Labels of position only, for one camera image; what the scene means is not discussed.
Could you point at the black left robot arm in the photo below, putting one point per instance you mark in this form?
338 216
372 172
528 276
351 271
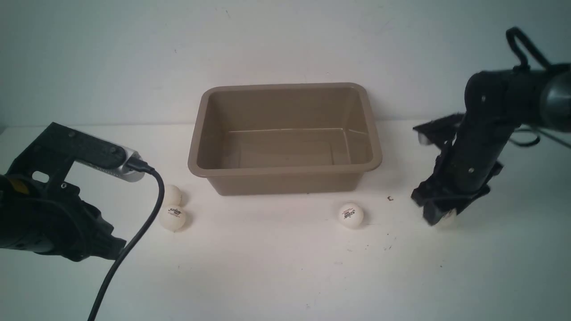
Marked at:
42 213

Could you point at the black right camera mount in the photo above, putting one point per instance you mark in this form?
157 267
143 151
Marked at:
440 131

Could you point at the tan plastic bin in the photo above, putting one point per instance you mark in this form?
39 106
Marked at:
282 139

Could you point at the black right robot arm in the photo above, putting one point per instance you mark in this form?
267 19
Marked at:
497 104

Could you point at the plain white ping-pong ball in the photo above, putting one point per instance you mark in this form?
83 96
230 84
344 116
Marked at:
172 196

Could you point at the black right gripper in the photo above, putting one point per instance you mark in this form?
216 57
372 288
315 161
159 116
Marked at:
461 173

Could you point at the white ping-pong ball with logo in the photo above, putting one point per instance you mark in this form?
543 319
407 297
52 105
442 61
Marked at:
172 217

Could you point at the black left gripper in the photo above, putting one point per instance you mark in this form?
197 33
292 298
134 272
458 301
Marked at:
42 213

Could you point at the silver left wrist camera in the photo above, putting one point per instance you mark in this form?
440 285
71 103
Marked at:
122 172

